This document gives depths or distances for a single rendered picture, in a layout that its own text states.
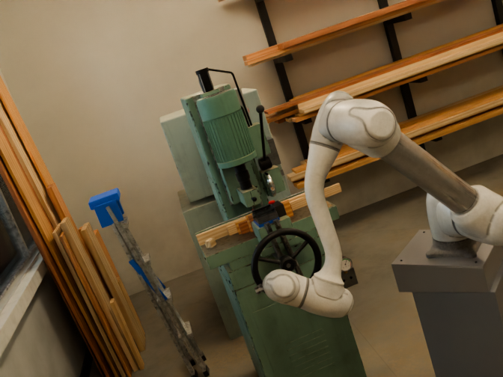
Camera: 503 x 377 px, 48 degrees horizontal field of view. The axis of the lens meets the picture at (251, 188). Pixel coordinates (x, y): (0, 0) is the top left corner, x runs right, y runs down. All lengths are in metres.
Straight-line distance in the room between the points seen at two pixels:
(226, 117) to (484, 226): 1.08
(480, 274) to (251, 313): 0.95
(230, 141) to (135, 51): 2.44
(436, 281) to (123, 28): 3.31
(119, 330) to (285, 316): 1.43
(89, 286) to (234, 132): 1.58
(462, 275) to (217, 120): 1.12
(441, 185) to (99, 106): 3.35
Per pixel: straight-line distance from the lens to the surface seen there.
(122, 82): 4.68
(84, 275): 3.53
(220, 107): 2.34
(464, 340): 2.30
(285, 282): 1.76
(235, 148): 2.37
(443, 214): 2.12
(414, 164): 1.77
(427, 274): 2.18
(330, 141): 1.79
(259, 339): 2.53
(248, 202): 2.45
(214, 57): 4.71
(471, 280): 2.14
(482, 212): 1.94
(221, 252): 2.36
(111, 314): 3.62
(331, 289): 1.82
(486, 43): 4.97
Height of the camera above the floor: 1.65
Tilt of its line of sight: 14 degrees down
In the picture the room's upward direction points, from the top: 19 degrees counter-clockwise
